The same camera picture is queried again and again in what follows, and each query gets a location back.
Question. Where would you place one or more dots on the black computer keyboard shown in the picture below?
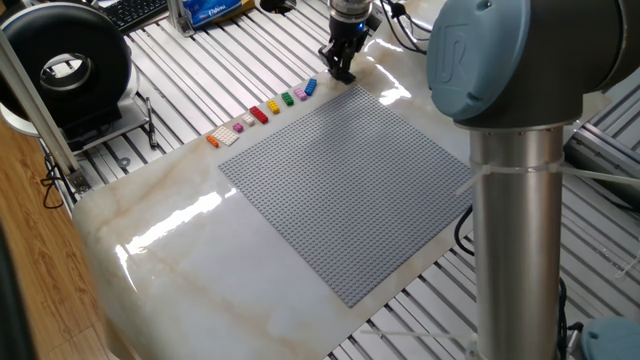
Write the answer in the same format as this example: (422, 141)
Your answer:
(135, 12)

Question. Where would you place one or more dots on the blue tissue pack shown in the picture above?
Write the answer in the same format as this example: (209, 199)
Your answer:
(210, 10)

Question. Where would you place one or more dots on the yellow Lego brick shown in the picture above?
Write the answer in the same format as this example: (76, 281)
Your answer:
(273, 106)

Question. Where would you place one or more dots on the blue Lego brick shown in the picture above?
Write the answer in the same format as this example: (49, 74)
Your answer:
(311, 87)

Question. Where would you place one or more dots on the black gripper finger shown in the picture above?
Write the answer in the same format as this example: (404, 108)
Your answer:
(349, 57)
(334, 57)

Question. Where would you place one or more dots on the small white Lego brick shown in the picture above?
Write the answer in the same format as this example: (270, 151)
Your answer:
(248, 119)

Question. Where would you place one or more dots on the grey Lego baseplate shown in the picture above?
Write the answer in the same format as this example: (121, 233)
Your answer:
(350, 190)

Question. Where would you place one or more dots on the black curved panel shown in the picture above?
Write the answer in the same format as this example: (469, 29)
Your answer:
(12, 300)

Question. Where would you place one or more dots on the aluminium frame bar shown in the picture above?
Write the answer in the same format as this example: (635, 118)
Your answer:
(179, 15)
(35, 110)

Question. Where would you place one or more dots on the black metal pen tool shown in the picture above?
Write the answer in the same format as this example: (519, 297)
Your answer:
(151, 122)

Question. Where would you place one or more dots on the black Lego plate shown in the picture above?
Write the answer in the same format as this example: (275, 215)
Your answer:
(346, 78)

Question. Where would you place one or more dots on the small magenta Lego brick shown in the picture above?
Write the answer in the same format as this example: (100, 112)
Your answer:
(238, 127)

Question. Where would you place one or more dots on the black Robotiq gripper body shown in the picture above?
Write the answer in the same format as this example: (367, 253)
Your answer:
(350, 35)

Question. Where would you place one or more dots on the small metal washer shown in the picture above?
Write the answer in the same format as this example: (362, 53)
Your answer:
(120, 160)

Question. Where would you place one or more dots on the light pink Lego brick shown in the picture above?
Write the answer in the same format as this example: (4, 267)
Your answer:
(300, 94)

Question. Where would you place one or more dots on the small black round object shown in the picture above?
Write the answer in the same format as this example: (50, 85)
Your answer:
(277, 5)

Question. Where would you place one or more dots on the orange Lego brick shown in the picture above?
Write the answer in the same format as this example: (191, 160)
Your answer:
(213, 141)

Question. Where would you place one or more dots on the green Lego brick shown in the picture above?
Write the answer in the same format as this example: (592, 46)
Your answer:
(287, 98)

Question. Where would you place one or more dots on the glossy marble pattern mat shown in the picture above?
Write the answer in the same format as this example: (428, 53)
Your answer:
(210, 280)

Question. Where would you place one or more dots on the red Lego brick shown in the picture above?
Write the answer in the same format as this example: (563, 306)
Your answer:
(259, 114)

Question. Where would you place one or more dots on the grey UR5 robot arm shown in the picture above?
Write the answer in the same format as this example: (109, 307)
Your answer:
(520, 240)

